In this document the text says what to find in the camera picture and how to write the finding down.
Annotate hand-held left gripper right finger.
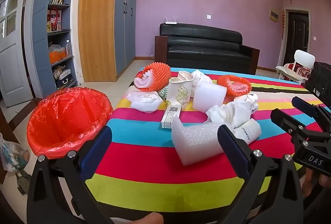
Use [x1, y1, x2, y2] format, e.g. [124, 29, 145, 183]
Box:
[217, 124, 306, 224]

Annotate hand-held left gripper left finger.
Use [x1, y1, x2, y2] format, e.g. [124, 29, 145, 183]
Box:
[26, 126, 114, 224]

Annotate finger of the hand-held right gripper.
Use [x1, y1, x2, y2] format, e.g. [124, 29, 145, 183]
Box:
[270, 108, 331, 148]
[291, 96, 331, 133]

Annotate white printed paper bag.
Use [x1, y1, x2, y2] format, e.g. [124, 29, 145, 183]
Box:
[205, 92, 261, 142]

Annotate white foam packing block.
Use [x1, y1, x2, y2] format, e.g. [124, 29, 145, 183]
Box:
[171, 118, 233, 166]

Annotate red plastic bin liner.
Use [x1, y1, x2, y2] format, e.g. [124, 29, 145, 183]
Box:
[26, 86, 114, 161]

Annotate white foam sheet roll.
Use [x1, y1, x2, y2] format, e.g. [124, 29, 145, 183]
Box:
[193, 81, 227, 113]

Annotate small orange foam fruit net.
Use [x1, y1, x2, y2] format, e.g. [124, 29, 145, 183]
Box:
[217, 75, 252, 97]

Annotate small white plastic bag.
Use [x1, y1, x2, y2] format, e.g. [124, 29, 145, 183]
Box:
[126, 91, 164, 114]

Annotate white carton box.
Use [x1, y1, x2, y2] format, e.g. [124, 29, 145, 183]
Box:
[161, 105, 181, 129]

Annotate teal zigzag cloth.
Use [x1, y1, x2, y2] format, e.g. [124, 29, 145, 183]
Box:
[156, 87, 170, 100]

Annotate large orange foam fruit net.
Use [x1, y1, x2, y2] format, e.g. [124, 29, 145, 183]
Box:
[134, 62, 171, 92]

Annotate person's right hand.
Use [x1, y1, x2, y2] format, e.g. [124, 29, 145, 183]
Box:
[301, 169, 331, 198]

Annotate person's left hand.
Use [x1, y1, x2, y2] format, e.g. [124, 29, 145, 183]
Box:
[134, 212, 164, 224]

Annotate black bag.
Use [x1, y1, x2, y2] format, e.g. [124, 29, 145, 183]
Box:
[306, 61, 331, 111]

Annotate red and white cushion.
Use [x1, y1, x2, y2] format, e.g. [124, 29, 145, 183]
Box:
[287, 63, 311, 79]

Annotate white chair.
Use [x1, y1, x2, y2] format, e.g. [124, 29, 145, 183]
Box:
[276, 49, 316, 85]

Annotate striped colourful blanket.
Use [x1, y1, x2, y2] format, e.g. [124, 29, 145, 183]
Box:
[84, 66, 327, 222]

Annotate dark entrance door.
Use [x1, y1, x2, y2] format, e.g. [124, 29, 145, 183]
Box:
[284, 10, 310, 64]

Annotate dark blue case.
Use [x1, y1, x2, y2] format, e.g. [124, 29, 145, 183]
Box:
[56, 76, 73, 87]

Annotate dark green cloth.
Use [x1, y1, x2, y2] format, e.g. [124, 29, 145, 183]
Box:
[16, 171, 33, 195]

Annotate clear plastic bag of scraps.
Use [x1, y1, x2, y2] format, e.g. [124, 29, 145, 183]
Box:
[0, 132, 30, 173]

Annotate cardboard boxes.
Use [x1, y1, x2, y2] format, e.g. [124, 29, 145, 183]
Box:
[53, 66, 71, 81]

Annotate orange box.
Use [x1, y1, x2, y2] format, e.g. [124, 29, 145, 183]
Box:
[49, 49, 67, 64]

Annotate black leather sofa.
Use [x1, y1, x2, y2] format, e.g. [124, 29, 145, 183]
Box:
[155, 23, 260, 75]

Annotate white panel door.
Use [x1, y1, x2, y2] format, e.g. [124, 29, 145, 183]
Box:
[0, 0, 35, 108]

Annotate blue-grey bookshelf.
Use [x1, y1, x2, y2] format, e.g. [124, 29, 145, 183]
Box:
[31, 0, 78, 99]

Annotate wooden and blue wardrobe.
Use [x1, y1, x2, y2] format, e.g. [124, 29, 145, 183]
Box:
[78, 0, 139, 83]

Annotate red gift bag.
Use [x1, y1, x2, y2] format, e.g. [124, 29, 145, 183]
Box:
[47, 8, 62, 31]

